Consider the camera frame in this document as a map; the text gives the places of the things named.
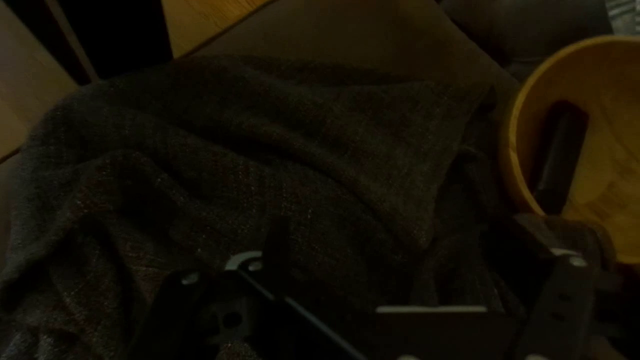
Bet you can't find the round wooden bowl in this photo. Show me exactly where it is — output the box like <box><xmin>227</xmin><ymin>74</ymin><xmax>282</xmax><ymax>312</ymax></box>
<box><xmin>499</xmin><ymin>34</ymin><xmax>640</xmax><ymax>268</ymax></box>

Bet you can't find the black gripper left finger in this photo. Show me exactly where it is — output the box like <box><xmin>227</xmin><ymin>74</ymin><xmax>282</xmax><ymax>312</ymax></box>
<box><xmin>148</xmin><ymin>247</ymin><xmax>362</xmax><ymax>360</ymax></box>

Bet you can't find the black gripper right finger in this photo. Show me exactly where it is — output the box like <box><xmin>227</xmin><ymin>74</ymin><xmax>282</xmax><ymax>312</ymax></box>
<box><xmin>512</xmin><ymin>214</ymin><xmax>640</xmax><ymax>360</ymax></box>

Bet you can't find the black bar-shaped object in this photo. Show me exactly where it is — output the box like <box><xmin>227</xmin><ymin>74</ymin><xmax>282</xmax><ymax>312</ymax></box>
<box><xmin>530</xmin><ymin>100</ymin><xmax>592</xmax><ymax>216</ymax></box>

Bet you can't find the dark grey knitted blanket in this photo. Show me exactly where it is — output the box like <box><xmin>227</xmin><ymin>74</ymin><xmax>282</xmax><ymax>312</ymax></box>
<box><xmin>0</xmin><ymin>51</ymin><xmax>528</xmax><ymax>360</ymax></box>

